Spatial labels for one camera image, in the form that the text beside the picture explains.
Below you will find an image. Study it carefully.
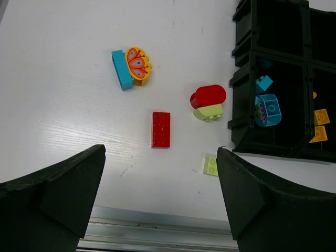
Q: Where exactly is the yellow butterfly lego piece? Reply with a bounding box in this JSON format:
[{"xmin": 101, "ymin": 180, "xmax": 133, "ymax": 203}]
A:
[{"xmin": 124, "ymin": 47, "xmax": 152, "ymax": 86}]

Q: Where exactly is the small cyan lego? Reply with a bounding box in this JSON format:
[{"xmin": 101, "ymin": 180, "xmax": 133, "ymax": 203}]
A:
[{"xmin": 256, "ymin": 75, "xmax": 273, "ymax": 95}]

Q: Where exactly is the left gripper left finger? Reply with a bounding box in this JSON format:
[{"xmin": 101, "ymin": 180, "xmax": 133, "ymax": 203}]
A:
[{"xmin": 1, "ymin": 144, "xmax": 106, "ymax": 251}]

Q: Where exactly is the light green square lego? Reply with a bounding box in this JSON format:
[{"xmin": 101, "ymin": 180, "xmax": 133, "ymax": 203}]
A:
[{"xmin": 203, "ymin": 156, "xmax": 218, "ymax": 177}]

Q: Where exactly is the blue long lego brick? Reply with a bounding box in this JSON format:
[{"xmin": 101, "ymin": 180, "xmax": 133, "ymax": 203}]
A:
[{"xmin": 111, "ymin": 50, "xmax": 134, "ymax": 91}]

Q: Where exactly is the red rounded lego brick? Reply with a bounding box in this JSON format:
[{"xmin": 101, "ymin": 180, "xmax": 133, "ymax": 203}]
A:
[{"xmin": 190, "ymin": 85, "xmax": 227, "ymax": 109}]

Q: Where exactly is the small yellow lego brick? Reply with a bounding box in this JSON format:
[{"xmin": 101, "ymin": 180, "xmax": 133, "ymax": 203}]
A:
[{"xmin": 314, "ymin": 109, "xmax": 330, "ymax": 126}]

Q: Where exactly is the red flat lego brick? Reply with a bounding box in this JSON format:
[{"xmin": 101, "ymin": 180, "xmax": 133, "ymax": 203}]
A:
[{"xmin": 151, "ymin": 111, "xmax": 171, "ymax": 148}]

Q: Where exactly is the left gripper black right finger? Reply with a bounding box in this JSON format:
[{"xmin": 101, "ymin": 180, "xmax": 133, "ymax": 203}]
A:
[{"xmin": 217, "ymin": 148, "xmax": 335, "ymax": 251}]

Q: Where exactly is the aluminium frame rail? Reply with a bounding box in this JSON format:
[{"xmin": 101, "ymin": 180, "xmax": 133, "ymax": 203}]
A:
[{"xmin": 77, "ymin": 206, "xmax": 238, "ymax": 251}]

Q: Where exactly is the cyan rounded lego piece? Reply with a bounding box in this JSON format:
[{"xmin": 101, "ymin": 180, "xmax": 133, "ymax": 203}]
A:
[{"xmin": 255, "ymin": 94, "xmax": 282, "ymax": 127}]

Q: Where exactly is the yellow rounded lego brick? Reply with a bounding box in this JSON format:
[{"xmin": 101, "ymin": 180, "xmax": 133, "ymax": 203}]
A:
[{"xmin": 309, "ymin": 125, "xmax": 328, "ymax": 143}]

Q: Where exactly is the light green lego under red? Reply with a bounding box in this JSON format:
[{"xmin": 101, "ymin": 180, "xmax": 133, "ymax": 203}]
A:
[{"xmin": 193, "ymin": 104, "xmax": 224, "ymax": 121}]

